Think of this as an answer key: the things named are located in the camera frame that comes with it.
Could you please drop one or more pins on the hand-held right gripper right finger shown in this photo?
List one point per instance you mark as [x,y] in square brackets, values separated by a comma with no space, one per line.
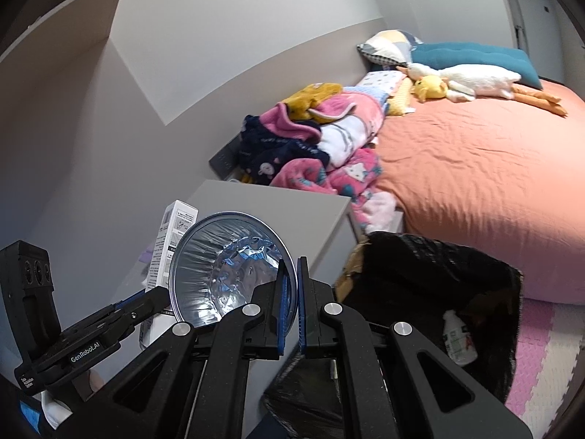
[301,306]

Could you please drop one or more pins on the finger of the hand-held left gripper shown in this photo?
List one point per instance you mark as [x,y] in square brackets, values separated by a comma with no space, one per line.
[148,304]

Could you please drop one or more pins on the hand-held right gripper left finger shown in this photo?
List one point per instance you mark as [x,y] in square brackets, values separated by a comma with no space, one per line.
[285,306]

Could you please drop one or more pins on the foil-lined yellow paper cup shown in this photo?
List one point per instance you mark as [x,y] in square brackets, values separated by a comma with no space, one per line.
[228,265]

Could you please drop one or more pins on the white grey carton box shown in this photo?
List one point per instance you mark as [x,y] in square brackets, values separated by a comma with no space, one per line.
[176,224]

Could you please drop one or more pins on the black trash bag bin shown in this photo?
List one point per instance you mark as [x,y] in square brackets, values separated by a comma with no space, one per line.
[411,274]

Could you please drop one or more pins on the white green-label plastic bottle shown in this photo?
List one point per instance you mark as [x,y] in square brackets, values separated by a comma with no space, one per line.
[457,338]

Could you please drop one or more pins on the purple cloth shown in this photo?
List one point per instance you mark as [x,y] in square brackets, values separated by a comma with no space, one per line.
[148,254]

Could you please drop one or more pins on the brown cardboard box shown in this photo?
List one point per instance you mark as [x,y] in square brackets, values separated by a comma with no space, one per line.
[352,270]

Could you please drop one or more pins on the light pink cloth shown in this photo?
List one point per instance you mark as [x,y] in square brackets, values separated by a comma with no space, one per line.
[381,210]

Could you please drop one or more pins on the pink cat print blanket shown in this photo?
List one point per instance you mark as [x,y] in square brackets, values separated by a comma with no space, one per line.
[338,178]

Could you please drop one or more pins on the pink fleece garment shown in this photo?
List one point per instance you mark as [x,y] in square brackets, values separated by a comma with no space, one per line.
[283,121]

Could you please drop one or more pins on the pink white striped blanket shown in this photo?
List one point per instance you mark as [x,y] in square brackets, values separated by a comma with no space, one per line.
[352,128]

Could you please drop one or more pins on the yellow garment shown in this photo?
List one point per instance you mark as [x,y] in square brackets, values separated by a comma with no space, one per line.
[311,96]

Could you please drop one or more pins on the orange bed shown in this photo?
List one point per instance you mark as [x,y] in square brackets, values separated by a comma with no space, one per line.
[480,169]

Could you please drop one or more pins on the yellow dotted pillow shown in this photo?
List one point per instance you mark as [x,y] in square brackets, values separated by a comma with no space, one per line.
[400,100]

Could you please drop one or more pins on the white dotted pillow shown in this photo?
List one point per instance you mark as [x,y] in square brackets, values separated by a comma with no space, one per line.
[379,84]

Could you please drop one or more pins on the pink white foam floor mat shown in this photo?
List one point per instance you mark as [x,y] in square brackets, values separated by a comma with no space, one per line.
[539,352]

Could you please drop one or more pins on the yellow duck plush toy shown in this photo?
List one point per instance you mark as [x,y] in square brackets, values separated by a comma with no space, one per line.
[429,89]

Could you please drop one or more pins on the patchwork checkered pillow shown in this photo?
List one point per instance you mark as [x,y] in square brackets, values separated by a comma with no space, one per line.
[388,48]

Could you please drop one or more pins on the white goose plush toy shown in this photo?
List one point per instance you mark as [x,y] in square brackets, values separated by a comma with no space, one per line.
[480,80]

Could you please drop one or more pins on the teal pillow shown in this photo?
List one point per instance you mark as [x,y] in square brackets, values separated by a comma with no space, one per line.
[480,57]

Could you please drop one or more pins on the grey door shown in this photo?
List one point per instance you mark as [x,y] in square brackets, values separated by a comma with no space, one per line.
[534,4]

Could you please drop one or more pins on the black wall socket panel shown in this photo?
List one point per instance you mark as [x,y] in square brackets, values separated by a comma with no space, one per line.
[224,160]

